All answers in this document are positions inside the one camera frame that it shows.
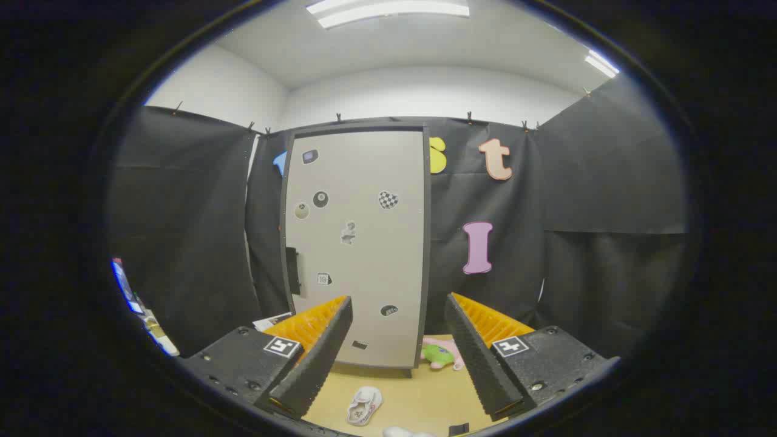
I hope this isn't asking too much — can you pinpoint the grey shoe cabinet door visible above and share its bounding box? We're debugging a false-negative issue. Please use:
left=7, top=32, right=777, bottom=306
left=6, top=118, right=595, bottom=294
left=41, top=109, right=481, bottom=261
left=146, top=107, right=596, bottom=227
left=285, top=130, right=424, bottom=368

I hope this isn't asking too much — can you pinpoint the white shoe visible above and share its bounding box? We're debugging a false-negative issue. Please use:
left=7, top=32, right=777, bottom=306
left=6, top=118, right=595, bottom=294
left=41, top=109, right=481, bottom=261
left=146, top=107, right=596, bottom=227
left=346, top=386, right=384, bottom=426

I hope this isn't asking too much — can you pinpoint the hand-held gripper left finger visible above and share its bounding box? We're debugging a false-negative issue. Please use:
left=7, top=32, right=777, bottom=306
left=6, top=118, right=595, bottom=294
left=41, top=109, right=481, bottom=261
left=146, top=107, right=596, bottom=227
left=182, top=296, right=354, bottom=421

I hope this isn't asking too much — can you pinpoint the blue packaged item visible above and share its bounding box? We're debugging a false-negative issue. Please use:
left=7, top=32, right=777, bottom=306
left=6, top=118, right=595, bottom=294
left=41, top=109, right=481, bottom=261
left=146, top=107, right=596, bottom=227
left=111, top=258, right=145, bottom=314

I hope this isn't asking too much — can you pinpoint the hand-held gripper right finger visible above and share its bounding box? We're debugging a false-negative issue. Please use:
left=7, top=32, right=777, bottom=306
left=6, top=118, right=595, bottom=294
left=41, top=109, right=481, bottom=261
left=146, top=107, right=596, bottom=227
left=444, top=293, right=621, bottom=422

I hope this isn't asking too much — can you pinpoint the pink and green plush toy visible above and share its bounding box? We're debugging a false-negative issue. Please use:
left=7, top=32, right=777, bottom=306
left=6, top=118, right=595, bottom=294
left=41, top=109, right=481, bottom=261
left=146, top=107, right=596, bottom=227
left=421, top=337, right=466, bottom=371

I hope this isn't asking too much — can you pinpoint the long ceiling light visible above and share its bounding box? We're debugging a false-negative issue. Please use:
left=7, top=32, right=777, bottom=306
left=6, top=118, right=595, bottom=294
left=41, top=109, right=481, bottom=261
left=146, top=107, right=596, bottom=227
left=305, top=0, right=471, bottom=30

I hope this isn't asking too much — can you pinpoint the white paper sheet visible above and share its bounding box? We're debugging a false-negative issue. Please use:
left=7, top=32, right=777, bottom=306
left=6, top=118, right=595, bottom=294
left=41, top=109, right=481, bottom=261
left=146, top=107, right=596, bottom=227
left=253, top=312, right=293, bottom=332

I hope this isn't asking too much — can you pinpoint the black frame shoe cabinet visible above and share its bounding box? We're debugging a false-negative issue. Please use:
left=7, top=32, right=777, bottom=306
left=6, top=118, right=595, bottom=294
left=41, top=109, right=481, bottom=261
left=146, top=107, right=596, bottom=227
left=279, top=124, right=432, bottom=372

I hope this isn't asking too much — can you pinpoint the small ceiling light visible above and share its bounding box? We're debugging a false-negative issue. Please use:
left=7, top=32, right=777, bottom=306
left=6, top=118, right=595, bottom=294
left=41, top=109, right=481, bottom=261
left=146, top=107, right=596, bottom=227
left=584, top=50, right=620, bottom=80

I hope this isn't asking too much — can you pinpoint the black backdrop cloth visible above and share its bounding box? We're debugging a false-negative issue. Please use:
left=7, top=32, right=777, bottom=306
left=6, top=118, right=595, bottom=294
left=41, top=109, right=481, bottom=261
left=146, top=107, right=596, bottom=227
left=109, top=73, right=690, bottom=360

